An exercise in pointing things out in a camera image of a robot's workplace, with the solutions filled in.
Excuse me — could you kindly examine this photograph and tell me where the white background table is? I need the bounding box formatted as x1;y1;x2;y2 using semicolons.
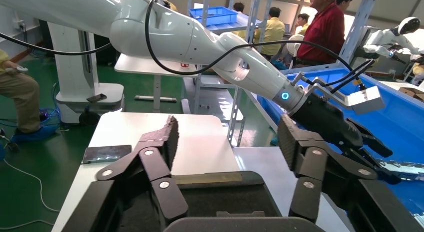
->
377;80;424;94

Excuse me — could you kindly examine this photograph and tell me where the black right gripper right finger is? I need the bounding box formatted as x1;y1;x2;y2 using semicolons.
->
277;114;379;223

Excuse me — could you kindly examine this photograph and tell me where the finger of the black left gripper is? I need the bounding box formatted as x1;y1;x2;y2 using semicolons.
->
342;146;402;186
346;117;394;159

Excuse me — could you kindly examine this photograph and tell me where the white humanoid robot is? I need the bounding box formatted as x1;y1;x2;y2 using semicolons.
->
362;16;424;64

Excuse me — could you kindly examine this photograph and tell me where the open cardboard box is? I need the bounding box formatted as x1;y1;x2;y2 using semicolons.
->
398;86;424;102

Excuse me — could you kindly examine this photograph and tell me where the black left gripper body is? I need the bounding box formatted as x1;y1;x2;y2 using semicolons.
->
289;91;365;151

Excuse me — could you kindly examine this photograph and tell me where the black smartphone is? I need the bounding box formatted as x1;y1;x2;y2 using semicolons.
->
81;144;133;164

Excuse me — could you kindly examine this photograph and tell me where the white desk single leg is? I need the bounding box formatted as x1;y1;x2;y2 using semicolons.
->
114;53;200;114

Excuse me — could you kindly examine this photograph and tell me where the black tray container brass rim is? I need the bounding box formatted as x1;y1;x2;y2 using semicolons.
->
115;171;282;221

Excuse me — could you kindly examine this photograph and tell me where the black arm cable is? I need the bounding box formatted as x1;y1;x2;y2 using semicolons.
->
0;32;112;56
144;0;377;92

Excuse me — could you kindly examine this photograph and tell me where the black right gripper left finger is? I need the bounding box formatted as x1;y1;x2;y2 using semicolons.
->
95;115;190;225

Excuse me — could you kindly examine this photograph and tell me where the person in red shirt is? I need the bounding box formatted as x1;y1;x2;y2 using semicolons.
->
294;0;347;67

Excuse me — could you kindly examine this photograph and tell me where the white robot column base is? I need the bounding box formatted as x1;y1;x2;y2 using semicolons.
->
47;22;125;126

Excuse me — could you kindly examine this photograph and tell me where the long grey metal part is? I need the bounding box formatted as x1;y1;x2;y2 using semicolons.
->
377;159;424;182

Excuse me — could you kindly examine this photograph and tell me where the person in khaki trousers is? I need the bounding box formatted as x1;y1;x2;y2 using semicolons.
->
0;48;60;145

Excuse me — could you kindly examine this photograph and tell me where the grey background shelf rack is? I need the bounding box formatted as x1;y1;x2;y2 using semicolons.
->
180;0;266;115

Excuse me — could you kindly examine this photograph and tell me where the small blue plastic bin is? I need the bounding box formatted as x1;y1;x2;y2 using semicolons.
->
188;5;239;27

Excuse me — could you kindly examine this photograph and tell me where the person in yellow shirt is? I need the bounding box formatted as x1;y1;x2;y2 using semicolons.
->
255;6;286;59
231;1;247;39
295;12;311;36

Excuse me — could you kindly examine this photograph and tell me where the white slotted metal shelf rack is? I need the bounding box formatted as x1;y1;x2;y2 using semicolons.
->
226;0;379;149

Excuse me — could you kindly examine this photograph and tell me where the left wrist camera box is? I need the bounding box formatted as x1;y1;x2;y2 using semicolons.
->
299;79;387;116

